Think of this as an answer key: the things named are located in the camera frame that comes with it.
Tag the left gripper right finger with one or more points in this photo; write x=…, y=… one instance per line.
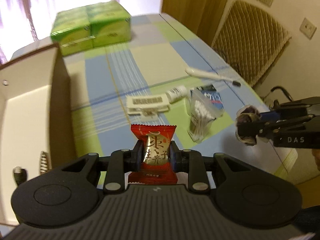
x=190, y=162

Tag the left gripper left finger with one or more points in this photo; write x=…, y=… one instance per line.
x=119, y=163

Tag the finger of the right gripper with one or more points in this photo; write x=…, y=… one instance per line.
x=260, y=129
x=271, y=116

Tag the brown velvet scrunchie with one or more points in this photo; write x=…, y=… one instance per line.
x=248, y=113

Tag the red candy packet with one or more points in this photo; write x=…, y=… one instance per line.
x=155, y=168

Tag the cotton swab bag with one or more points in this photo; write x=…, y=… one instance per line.
x=202, y=113

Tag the white claw hair clip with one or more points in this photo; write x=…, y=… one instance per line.
x=147, y=106

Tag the blue floss pick box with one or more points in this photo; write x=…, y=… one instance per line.
x=212, y=94

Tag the white small pill bottle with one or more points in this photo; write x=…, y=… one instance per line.
x=176, y=94

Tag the tiger-pattern hair clip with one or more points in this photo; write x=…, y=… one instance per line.
x=44, y=165

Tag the white toothbrush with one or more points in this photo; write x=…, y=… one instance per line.
x=209, y=75

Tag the green toothpaste tube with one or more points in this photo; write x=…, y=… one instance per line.
x=20, y=175

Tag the quilted chair cushion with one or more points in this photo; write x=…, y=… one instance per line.
x=250, y=41

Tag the checked tablecloth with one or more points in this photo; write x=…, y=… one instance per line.
x=153, y=62

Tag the brown white storage box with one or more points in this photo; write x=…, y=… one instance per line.
x=35, y=117

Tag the brown curtain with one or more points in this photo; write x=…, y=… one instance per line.
x=202, y=17

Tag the green tissue multipack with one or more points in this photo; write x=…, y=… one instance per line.
x=91, y=26

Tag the wall light switch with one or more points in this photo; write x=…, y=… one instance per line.
x=307, y=28

